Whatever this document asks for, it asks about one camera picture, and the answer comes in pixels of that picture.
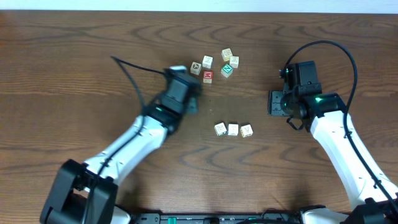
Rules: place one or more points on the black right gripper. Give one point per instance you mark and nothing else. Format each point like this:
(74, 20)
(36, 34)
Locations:
(275, 107)

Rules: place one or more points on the green-edged wooden block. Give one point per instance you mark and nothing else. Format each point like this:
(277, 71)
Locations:
(220, 129)

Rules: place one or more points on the plain wooden block placed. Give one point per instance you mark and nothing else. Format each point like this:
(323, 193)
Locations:
(246, 131)

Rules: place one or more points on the yellow-edged wooden block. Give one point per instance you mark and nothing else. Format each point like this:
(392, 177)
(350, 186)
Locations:
(233, 129)

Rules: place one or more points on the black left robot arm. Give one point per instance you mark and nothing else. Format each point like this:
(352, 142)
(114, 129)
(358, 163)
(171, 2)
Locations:
(86, 192)

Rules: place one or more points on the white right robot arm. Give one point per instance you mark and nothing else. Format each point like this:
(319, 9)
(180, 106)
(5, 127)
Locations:
(372, 196)

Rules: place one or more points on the red M wooden block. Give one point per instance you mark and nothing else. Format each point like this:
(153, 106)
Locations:
(207, 76)

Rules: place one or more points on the wooden block with round picture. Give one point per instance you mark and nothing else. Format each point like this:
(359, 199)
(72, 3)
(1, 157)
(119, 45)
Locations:
(195, 68)

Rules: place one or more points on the plain wooden block upper middle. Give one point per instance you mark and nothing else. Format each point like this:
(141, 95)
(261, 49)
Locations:
(207, 62)

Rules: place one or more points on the green N wooden block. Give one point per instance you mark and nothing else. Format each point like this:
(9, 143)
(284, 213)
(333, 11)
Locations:
(227, 70)

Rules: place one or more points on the plain wooden block top right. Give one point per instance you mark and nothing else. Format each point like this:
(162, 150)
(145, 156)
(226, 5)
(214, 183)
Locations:
(234, 61)

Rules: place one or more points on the yellow-print wooden block top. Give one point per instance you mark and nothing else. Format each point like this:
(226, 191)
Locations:
(226, 54)

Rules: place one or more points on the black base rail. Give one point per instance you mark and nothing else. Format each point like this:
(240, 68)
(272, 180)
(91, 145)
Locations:
(217, 218)

